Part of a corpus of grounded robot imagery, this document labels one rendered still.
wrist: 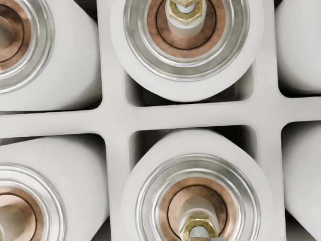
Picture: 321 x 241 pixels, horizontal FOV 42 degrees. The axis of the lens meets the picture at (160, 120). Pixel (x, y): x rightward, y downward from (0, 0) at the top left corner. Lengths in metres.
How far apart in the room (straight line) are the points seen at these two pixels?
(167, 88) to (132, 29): 0.04
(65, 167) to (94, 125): 0.07
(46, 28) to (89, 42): 0.05
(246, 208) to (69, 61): 0.14
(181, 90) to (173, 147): 0.04
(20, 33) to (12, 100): 0.04
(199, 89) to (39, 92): 0.10
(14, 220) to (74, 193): 0.04
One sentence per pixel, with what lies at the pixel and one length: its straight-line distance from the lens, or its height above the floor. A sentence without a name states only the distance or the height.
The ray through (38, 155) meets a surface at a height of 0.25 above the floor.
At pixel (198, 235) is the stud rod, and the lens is 0.21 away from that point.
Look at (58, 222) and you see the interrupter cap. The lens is 0.27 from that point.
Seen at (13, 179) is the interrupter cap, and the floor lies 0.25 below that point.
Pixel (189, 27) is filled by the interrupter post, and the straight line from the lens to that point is 0.23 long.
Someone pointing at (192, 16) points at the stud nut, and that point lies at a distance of 0.22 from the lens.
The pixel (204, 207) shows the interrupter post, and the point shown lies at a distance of 0.24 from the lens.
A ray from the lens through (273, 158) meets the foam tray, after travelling 0.33.
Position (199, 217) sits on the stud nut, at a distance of 0.22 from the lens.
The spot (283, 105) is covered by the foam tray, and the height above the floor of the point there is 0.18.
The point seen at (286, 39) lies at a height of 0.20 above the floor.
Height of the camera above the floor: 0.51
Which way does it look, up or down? 86 degrees down
